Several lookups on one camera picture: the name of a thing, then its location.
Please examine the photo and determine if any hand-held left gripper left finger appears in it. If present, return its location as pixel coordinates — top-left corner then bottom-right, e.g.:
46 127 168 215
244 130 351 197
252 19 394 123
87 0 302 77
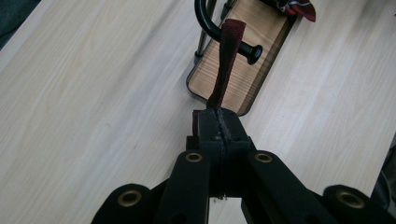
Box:
186 106 225 199

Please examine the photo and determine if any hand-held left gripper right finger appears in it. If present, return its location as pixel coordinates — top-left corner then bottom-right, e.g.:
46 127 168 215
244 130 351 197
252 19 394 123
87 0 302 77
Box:
218 107 253 199

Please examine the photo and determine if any black rack with wooden base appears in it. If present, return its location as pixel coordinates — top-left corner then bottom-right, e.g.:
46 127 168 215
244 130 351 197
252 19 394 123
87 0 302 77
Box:
186 0 299 117

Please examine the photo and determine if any dark red bow tie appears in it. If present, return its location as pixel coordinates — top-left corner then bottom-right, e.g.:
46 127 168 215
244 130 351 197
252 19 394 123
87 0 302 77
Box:
191 18 248 137

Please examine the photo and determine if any red striped tie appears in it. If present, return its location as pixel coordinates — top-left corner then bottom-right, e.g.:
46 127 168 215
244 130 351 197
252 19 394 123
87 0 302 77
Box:
274 0 318 23

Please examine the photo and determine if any dark rounded object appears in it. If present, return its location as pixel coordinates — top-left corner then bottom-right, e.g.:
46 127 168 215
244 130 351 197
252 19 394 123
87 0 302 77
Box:
369 133 396 213

